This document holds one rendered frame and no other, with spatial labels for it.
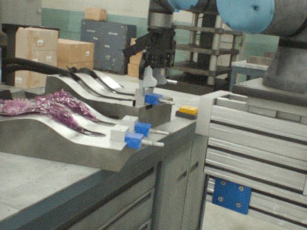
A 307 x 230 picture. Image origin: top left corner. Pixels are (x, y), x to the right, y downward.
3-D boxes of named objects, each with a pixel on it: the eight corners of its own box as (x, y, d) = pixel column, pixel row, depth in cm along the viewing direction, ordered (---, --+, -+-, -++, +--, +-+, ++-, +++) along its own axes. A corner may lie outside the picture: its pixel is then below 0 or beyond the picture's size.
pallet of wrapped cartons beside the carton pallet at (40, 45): (63, 95, 541) (66, 31, 519) (17, 103, 464) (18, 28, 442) (3, 81, 593) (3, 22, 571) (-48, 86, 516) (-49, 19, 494)
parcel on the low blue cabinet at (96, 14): (107, 21, 841) (108, 8, 835) (99, 20, 812) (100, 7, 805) (92, 20, 859) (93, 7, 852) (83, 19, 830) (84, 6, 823)
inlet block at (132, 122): (169, 140, 103) (171, 121, 102) (167, 145, 98) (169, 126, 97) (124, 133, 105) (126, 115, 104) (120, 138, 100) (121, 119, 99)
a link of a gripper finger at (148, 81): (151, 98, 110) (158, 68, 110) (135, 94, 113) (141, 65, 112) (156, 99, 113) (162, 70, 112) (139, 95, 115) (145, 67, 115)
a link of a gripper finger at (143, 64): (140, 79, 110) (147, 51, 110) (135, 78, 111) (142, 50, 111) (147, 81, 115) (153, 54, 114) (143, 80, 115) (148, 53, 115)
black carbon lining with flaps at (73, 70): (150, 102, 132) (153, 75, 130) (128, 108, 118) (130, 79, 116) (74, 86, 147) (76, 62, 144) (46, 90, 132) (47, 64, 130)
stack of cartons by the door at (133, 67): (167, 80, 809) (171, 42, 789) (160, 82, 780) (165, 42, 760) (134, 74, 844) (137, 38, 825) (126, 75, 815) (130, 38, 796)
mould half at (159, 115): (170, 120, 136) (174, 85, 133) (136, 135, 114) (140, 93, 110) (65, 97, 157) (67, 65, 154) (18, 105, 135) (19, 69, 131)
